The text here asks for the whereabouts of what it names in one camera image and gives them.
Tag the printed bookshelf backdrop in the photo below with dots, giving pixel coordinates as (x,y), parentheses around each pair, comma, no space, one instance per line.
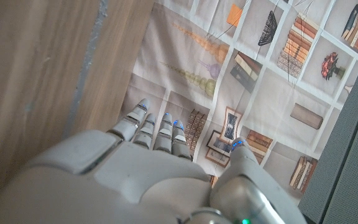
(275,93)

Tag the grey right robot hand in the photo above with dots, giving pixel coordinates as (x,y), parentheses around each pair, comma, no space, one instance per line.
(135,180)

